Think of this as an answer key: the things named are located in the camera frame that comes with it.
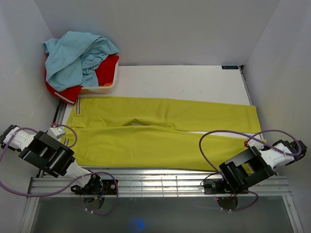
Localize yellow-green trousers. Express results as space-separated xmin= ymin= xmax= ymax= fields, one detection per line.
xmin=62 ymin=97 xmax=260 ymax=170

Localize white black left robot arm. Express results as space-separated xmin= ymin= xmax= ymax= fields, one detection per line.
xmin=0 ymin=124 xmax=104 ymax=195

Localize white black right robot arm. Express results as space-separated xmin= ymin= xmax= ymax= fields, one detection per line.
xmin=211 ymin=140 xmax=307 ymax=193

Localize white plastic laundry basket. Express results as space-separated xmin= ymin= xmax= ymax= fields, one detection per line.
xmin=79 ymin=62 xmax=119 ymax=95

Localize red garment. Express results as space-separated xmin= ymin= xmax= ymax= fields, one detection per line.
xmin=45 ymin=55 xmax=119 ymax=105

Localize blue logo sticker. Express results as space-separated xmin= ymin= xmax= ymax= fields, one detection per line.
xmin=222 ymin=65 xmax=239 ymax=70

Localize light blue garment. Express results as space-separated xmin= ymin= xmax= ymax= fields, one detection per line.
xmin=44 ymin=31 xmax=120 ymax=92

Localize white wire grid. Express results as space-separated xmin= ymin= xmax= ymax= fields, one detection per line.
xmin=119 ymin=176 xmax=204 ymax=198

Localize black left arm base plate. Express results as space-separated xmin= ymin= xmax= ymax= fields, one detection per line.
xmin=70 ymin=180 xmax=117 ymax=196

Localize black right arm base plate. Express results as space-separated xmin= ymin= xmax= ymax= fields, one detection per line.
xmin=201 ymin=179 xmax=247 ymax=194

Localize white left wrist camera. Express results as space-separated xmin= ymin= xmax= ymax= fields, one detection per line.
xmin=47 ymin=123 xmax=66 ymax=140

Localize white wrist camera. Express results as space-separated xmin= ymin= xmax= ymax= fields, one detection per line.
xmin=47 ymin=123 xmax=66 ymax=140
xmin=244 ymin=138 xmax=264 ymax=150

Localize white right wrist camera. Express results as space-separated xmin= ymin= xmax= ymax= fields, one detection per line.
xmin=244 ymin=138 xmax=264 ymax=150

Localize aluminium table frame rails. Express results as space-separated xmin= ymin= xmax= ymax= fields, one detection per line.
xmin=19 ymin=65 xmax=304 ymax=233

